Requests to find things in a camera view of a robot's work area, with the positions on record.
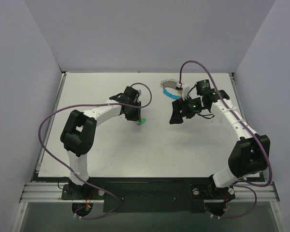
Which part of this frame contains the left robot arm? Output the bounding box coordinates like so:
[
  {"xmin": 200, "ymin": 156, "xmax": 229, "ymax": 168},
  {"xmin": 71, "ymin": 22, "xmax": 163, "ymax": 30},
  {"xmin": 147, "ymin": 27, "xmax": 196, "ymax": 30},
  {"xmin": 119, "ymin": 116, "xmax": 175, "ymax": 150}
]
[{"xmin": 60, "ymin": 86, "xmax": 141, "ymax": 199}]

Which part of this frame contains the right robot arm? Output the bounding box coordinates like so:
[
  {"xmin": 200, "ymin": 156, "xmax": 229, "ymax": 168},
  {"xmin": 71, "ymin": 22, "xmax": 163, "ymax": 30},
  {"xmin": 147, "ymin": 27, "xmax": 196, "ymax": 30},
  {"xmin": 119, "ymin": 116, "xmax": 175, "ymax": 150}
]
[{"xmin": 169, "ymin": 79, "xmax": 270, "ymax": 198}]

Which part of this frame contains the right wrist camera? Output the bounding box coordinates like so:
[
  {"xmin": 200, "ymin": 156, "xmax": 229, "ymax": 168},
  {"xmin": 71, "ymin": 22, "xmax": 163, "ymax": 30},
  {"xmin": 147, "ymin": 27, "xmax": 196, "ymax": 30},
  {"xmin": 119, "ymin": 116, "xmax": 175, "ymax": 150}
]
[{"xmin": 175, "ymin": 82, "xmax": 190, "ymax": 99}]

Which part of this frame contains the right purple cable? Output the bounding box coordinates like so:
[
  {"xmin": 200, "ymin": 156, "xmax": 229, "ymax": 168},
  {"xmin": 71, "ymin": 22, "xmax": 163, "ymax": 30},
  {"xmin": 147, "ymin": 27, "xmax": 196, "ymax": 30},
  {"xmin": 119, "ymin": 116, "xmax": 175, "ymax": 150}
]
[{"xmin": 179, "ymin": 59, "xmax": 273, "ymax": 220}]

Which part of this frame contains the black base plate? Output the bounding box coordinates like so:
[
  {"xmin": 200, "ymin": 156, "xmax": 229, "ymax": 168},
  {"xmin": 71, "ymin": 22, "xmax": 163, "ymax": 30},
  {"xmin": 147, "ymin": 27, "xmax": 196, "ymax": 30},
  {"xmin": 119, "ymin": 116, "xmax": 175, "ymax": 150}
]
[{"xmin": 61, "ymin": 177, "xmax": 235, "ymax": 215}]

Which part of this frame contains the aluminium frame rail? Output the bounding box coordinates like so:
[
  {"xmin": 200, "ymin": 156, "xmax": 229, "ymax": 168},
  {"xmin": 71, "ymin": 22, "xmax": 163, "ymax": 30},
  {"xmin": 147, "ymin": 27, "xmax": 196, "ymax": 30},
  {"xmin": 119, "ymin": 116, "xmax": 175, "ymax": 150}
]
[{"xmin": 20, "ymin": 182, "xmax": 280, "ymax": 203}]

